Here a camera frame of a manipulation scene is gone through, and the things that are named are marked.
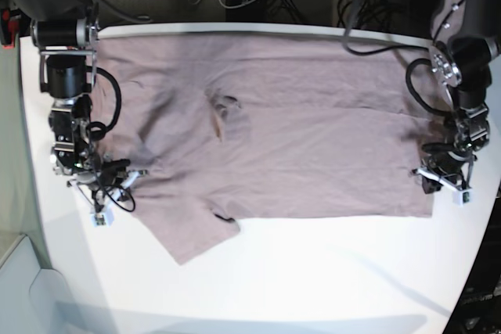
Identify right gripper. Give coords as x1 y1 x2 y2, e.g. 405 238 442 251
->
50 147 131 199

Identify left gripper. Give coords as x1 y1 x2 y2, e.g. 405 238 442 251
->
421 142 477 190

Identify mauve t-shirt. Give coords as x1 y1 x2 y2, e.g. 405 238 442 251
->
98 34 442 264

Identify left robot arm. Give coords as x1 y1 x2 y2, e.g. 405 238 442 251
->
405 0 500 203

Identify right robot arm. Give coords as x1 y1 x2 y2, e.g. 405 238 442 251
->
12 0 130 206

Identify grey side table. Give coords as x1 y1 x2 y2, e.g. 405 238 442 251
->
1 235 72 333

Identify red and black clamp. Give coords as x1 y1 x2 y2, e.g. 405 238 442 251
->
1 9 19 49

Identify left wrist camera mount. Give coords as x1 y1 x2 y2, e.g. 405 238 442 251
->
409 161 472 206

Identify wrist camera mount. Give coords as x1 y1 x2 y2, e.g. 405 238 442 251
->
409 161 472 206
67 170 148 228

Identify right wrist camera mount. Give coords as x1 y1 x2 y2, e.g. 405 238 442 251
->
67 170 148 228

